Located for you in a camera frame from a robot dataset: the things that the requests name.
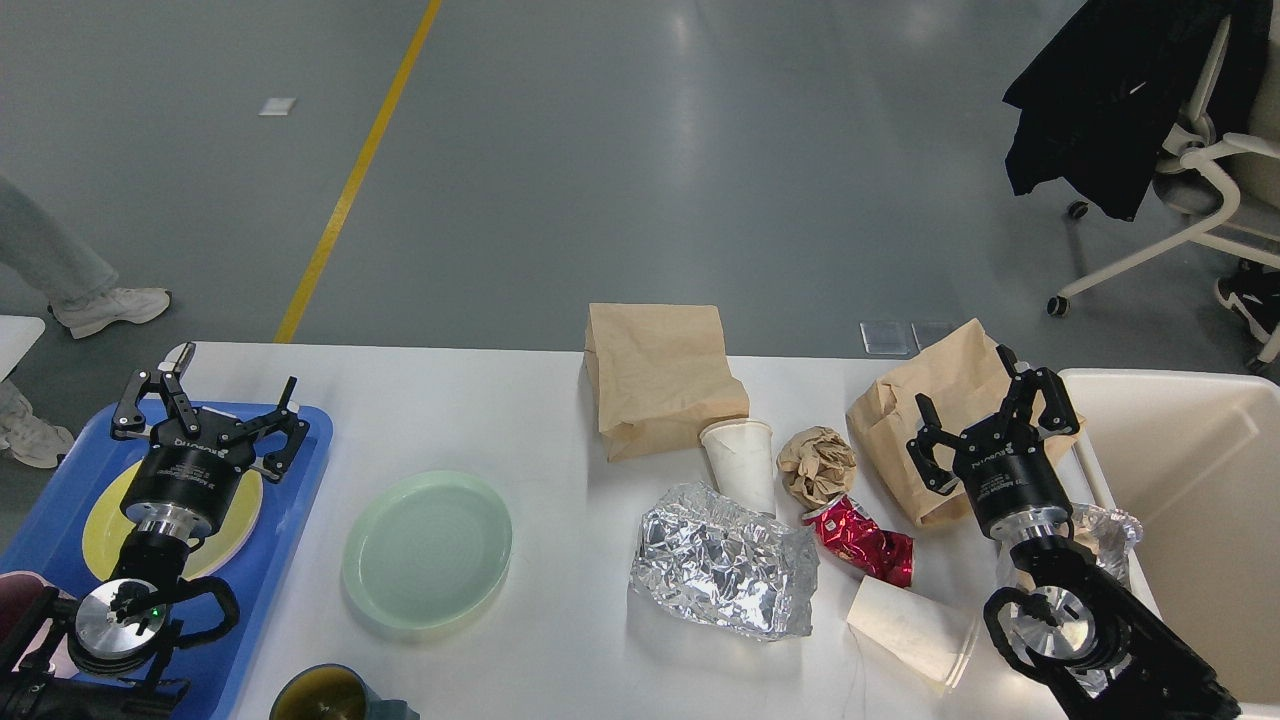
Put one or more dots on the flat brown paper bag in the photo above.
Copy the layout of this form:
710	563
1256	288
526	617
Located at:
660	376

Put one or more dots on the foil with brown paper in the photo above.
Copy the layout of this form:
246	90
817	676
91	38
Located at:
1110	535

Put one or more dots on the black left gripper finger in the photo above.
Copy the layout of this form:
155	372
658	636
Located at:
164	382
241	439

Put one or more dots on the dark teal mug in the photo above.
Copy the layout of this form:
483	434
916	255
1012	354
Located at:
333	691

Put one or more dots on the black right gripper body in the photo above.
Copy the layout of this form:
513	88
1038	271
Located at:
1007	473

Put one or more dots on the blue plastic tray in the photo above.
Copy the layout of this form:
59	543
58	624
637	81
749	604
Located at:
50	542

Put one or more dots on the upright white paper cup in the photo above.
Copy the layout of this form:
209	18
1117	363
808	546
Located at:
740	455

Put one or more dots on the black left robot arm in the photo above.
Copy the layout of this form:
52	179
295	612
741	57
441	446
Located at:
104	655

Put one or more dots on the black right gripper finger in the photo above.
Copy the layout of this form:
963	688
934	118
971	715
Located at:
921	449
1037	405

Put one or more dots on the crushed red can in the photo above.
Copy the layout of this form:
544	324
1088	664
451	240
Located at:
847	531

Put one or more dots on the green plate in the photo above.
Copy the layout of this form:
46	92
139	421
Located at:
427	551

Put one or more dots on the white office chair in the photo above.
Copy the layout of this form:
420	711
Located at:
1225	186

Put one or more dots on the crumpled aluminium foil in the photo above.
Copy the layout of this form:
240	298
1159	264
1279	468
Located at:
707	559

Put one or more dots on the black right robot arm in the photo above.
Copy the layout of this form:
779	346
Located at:
1166	678

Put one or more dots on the crumpled brown paper ball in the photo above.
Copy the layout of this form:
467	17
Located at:
817	466

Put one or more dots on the person in white sneakers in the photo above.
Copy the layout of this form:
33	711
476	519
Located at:
85	297

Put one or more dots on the beige plastic bin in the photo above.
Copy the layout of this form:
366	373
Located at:
1195	456

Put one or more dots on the yellow plate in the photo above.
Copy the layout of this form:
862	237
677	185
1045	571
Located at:
106	528

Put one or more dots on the lying white paper cup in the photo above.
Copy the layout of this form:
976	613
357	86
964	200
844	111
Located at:
935	640

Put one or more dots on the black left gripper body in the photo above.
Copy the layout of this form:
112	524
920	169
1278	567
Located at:
199	475

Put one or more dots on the white side table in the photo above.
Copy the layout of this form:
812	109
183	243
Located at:
18	335

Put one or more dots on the pink mug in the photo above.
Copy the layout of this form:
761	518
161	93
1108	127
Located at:
19	590

